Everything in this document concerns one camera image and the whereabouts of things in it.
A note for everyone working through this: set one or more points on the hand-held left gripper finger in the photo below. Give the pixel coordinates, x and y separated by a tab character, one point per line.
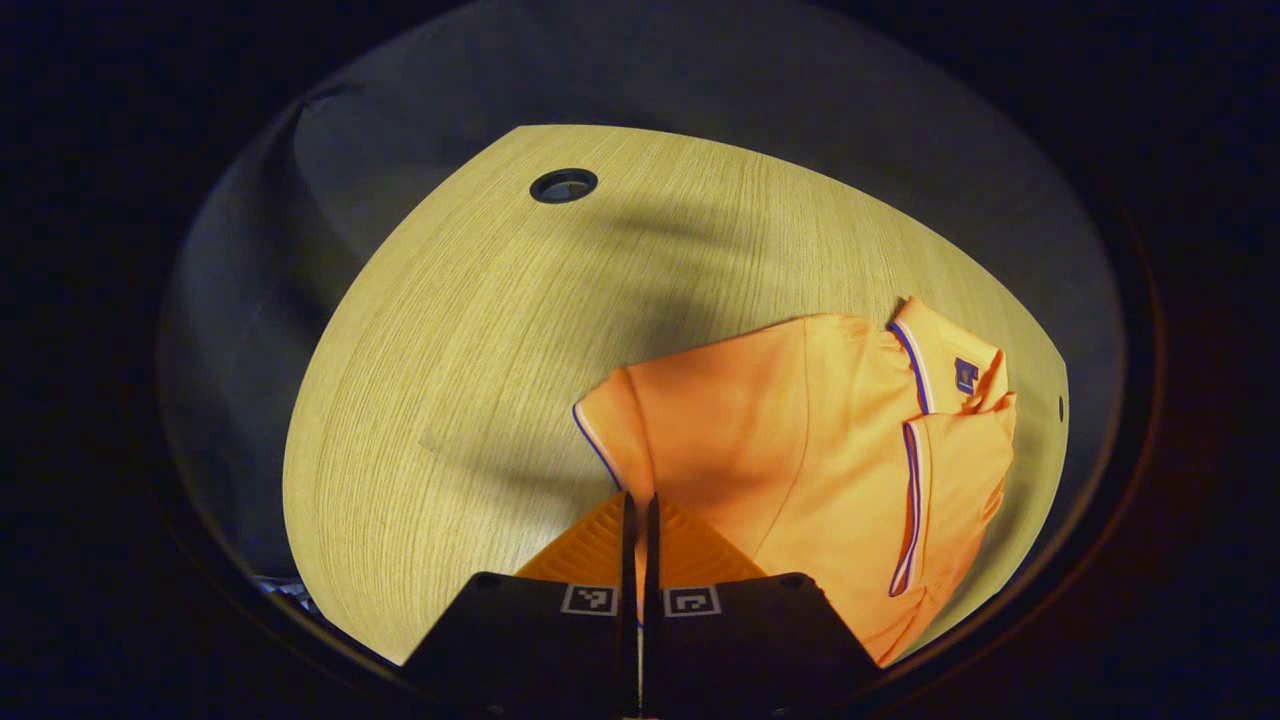
652	545
630	545

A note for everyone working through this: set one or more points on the orange T-shirt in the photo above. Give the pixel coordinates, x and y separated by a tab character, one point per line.
800	430

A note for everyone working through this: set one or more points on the grey metal frame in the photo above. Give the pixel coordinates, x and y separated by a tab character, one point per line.
290	592

